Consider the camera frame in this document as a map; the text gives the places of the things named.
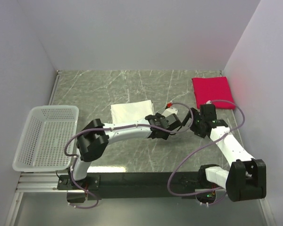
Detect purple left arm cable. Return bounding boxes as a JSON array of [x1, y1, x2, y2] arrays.
[[65, 101, 194, 210]]

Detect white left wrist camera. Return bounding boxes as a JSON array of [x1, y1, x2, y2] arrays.
[[161, 102, 178, 117]]

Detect aluminium rail frame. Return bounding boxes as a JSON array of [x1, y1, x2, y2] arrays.
[[5, 173, 277, 226]]

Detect white t shirt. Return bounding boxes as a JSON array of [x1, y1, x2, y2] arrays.
[[110, 100, 155, 124]]

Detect white plastic basket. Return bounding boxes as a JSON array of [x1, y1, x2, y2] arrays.
[[12, 105, 79, 172]]

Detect folded red t shirt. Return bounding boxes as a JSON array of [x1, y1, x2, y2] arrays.
[[192, 76, 234, 109]]

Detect black base beam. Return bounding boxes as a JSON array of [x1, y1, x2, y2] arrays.
[[57, 171, 218, 203]]

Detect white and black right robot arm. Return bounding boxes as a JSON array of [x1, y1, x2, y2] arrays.
[[182, 104, 266, 202]]

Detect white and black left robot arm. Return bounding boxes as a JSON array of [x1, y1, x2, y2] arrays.
[[68, 113, 182, 189]]

